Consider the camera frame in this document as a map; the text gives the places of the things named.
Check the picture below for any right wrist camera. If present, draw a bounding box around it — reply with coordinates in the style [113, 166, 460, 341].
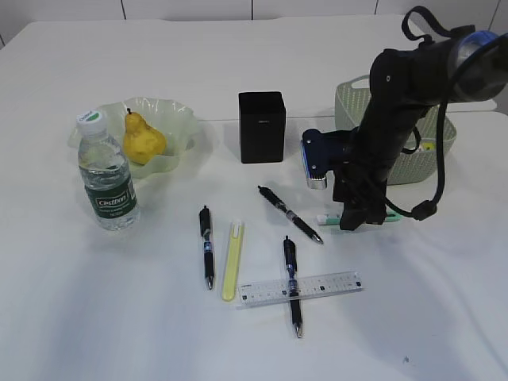
[301, 129, 356, 190]

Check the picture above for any yellow utility knife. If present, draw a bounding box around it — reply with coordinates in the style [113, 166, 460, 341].
[221, 220, 244, 302]

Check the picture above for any black square pen holder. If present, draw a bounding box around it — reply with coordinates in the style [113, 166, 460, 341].
[238, 91, 287, 164]

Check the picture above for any black pen on ruler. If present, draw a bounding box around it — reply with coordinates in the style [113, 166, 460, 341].
[283, 236, 302, 338]

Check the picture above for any green utility knife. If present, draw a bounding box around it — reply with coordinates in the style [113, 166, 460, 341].
[316, 211, 402, 226]

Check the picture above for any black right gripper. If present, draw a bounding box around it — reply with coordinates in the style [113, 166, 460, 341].
[333, 40, 456, 230]

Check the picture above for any clear plastic water bottle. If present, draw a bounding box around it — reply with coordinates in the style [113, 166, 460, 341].
[76, 110, 140, 231]

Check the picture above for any black pen left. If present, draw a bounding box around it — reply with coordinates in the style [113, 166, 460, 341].
[198, 206, 215, 290]

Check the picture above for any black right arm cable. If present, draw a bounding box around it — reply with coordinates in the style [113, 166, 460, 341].
[383, 6, 477, 221]

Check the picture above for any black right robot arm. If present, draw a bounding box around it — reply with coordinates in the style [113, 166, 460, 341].
[333, 31, 507, 231]

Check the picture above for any clear plastic ruler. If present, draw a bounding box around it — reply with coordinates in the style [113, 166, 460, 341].
[237, 271, 364, 308]

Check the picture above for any green plastic woven basket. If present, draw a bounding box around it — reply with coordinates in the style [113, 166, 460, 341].
[334, 75, 439, 185]

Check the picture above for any green wavy glass plate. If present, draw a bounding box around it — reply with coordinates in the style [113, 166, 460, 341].
[87, 97, 198, 179]

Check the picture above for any yellow waste paper package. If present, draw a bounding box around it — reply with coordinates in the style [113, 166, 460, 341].
[418, 140, 436, 152]

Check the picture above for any black pen upper middle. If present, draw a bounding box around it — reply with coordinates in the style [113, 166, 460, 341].
[258, 186, 324, 244]

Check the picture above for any yellow pear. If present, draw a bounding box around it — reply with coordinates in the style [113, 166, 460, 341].
[122, 108, 167, 165]

